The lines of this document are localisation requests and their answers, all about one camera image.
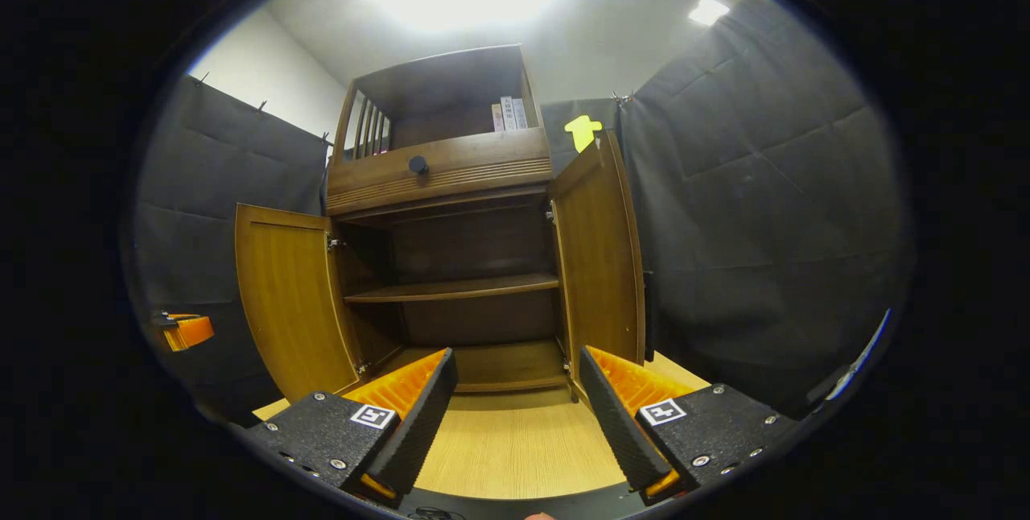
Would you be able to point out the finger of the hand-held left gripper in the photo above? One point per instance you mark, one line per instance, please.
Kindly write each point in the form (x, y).
(189, 332)

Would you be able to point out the black round drawer knob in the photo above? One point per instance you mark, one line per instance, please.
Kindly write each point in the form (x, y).
(418, 165)

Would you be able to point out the small ceiling light panel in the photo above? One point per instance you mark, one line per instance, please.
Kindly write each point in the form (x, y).
(708, 10)

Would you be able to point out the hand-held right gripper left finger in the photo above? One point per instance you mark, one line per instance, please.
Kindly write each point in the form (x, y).
(422, 423)

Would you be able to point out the wooden cabinet inner shelf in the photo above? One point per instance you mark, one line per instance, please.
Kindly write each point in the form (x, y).
(459, 288)

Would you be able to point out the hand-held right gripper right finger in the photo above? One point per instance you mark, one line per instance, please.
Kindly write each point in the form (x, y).
(615, 423)

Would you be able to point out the wooden cabinet drawer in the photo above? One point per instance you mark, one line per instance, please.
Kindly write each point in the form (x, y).
(483, 166)

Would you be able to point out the wooden double-door shoe cabinet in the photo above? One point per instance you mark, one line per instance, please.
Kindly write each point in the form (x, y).
(475, 246)

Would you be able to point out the books on cabinet shelf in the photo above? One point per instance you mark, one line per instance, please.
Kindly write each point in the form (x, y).
(509, 113)

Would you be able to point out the wooden shoe cabinet door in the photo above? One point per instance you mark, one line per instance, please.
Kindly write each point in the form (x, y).
(290, 295)
(599, 262)

